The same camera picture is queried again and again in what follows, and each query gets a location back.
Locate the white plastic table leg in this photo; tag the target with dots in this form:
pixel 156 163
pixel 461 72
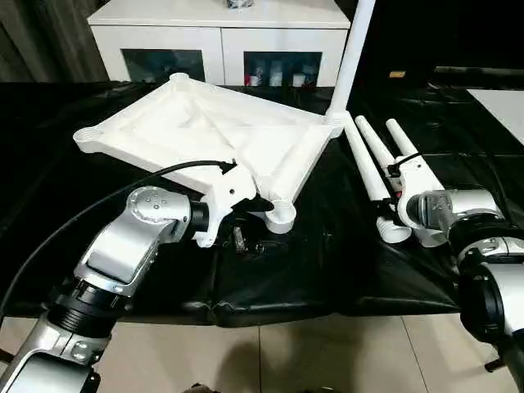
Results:
pixel 368 172
pixel 352 61
pixel 372 139
pixel 399 135

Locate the white plastic table top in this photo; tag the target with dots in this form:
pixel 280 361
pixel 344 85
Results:
pixel 163 123

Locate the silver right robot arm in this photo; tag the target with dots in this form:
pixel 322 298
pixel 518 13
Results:
pixel 471 204

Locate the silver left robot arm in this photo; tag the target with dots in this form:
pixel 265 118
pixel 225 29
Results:
pixel 123 245

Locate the black mat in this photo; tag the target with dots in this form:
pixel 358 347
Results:
pixel 327 266

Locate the small white bottle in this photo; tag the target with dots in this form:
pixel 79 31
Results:
pixel 256 78
pixel 299 78
pixel 275 77

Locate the small yellow tag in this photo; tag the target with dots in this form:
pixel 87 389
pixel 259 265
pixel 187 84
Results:
pixel 398 74

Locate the white flat board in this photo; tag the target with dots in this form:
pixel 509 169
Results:
pixel 503 110

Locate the black side table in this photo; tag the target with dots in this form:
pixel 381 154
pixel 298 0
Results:
pixel 479 73

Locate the white cabinet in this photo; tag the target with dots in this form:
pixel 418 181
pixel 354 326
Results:
pixel 225 37

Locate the dark patterned ornament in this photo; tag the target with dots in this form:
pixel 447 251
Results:
pixel 238 4

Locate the grey curtain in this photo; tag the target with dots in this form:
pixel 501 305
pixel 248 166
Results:
pixel 41 41

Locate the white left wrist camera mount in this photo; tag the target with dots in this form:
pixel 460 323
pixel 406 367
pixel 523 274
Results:
pixel 229 192

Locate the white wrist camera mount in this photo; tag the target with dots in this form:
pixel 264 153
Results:
pixel 421 176
pixel 229 192

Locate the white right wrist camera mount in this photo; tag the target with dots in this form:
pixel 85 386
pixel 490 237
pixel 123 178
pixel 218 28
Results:
pixel 421 176

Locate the black folding table frame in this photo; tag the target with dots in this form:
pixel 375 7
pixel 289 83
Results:
pixel 493 365

